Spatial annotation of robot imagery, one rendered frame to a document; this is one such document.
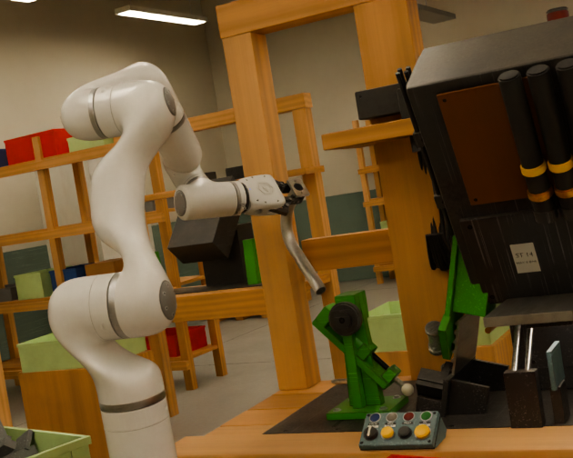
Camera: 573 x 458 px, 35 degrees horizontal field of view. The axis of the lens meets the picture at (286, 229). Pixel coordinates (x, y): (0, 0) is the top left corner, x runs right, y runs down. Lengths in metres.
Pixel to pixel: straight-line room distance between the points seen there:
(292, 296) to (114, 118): 0.90
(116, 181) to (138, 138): 0.09
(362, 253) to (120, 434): 1.02
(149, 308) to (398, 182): 0.92
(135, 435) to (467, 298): 0.73
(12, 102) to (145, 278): 9.32
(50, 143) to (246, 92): 5.49
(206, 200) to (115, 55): 10.32
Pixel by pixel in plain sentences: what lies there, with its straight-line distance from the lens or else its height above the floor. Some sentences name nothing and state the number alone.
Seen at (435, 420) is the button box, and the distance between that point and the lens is 1.79.
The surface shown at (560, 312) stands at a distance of 1.69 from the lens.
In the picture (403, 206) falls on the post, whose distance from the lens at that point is 2.32.
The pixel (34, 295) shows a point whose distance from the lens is 8.24.
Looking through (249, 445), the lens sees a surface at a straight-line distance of 1.98.
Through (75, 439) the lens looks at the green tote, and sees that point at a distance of 2.12.
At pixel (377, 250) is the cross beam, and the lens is 2.45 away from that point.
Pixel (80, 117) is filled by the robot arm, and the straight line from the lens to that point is 1.80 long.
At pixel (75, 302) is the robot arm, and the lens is 1.66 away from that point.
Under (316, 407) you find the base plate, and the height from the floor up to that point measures 0.90.
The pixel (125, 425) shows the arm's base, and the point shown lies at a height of 1.05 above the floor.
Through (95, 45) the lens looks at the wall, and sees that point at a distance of 12.17.
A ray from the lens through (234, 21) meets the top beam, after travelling 2.52.
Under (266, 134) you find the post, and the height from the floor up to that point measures 1.58.
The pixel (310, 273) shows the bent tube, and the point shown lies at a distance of 2.29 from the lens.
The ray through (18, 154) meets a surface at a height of 2.10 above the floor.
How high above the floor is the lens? 1.42
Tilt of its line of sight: 2 degrees down
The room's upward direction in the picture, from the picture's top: 9 degrees counter-clockwise
